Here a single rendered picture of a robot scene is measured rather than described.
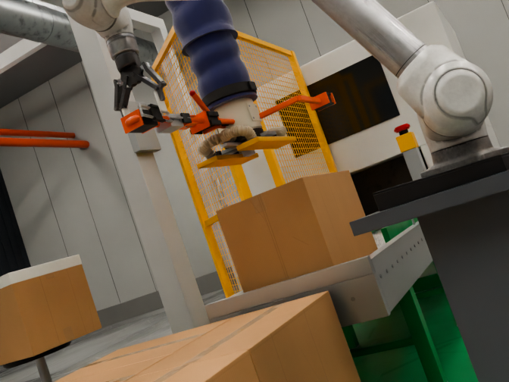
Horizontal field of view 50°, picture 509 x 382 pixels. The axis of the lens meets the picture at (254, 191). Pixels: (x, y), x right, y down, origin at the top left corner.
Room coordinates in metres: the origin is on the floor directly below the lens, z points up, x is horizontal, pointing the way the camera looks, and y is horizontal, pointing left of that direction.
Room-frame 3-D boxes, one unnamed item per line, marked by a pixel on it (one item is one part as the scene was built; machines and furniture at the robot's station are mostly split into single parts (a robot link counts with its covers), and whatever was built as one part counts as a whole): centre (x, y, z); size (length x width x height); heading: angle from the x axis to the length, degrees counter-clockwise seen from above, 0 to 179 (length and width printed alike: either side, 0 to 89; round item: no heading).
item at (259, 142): (2.14, -0.11, 1.14); 0.34 x 0.10 x 0.05; 152
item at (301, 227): (2.38, -0.14, 0.75); 0.60 x 0.40 x 0.40; 154
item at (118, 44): (1.66, 0.24, 1.48); 0.09 x 0.09 x 0.06
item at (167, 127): (1.78, 0.19, 1.24); 0.07 x 0.07 x 0.04; 62
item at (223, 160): (2.23, 0.05, 1.14); 0.34 x 0.10 x 0.05; 152
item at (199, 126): (1.97, 0.09, 1.25); 0.10 x 0.08 x 0.06; 62
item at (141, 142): (3.13, 0.50, 1.62); 0.20 x 0.05 x 0.30; 153
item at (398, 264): (2.96, -0.80, 0.50); 2.31 x 0.05 x 0.19; 153
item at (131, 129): (1.66, 0.26, 1.25); 0.08 x 0.07 x 0.05; 152
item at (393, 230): (3.30, -0.90, 0.60); 1.60 x 0.11 x 0.09; 153
